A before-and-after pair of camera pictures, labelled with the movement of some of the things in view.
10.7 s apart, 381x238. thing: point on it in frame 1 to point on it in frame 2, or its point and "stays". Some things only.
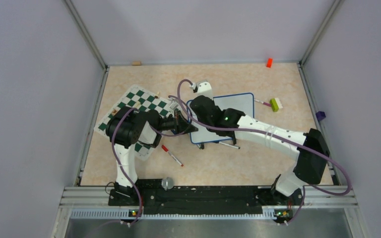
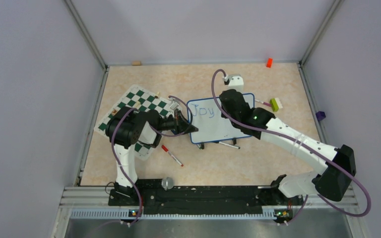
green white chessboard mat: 141,99 stays
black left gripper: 179,125 stays
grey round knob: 167,183 stays
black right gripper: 213,101 to 223,116
